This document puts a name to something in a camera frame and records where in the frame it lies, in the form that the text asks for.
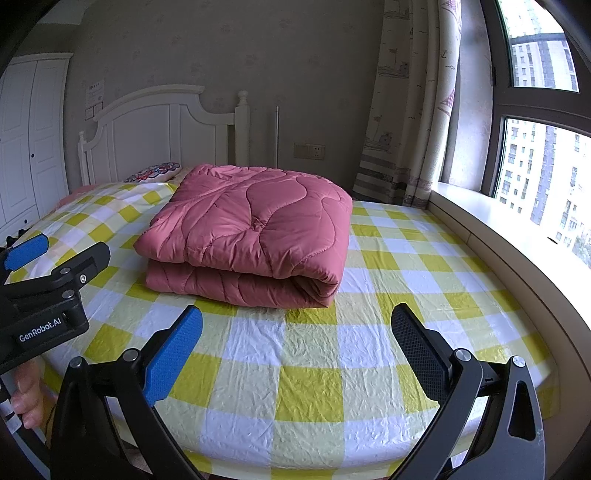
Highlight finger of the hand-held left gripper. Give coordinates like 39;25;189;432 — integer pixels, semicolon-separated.
0;228;50;273
0;241;112;303

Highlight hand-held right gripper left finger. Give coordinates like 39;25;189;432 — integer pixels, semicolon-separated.
50;305;205;480

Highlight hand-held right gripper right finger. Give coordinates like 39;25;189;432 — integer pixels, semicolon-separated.
390;303;546;480

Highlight pink quilted jacket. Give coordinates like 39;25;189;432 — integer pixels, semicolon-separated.
134;164;354;309

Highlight person's left hand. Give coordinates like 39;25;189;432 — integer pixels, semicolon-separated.
10;360;44;428

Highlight white wardrobe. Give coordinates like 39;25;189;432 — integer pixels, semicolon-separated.
0;53;75;241

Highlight patterned pillow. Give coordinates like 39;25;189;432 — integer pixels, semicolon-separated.
124;161;182;184

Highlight yellow checked bed sheet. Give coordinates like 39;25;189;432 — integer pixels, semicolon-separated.
9;180;555;480

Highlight beige window sill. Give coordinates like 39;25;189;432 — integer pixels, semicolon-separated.
429;180;591;462

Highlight white wooden headboard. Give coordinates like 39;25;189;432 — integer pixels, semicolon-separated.
78;84;250;185

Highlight dark framed window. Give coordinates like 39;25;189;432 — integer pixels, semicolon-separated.
480;0;591;268

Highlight printed beige curtain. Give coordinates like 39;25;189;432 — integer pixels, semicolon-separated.
353;0;462;208

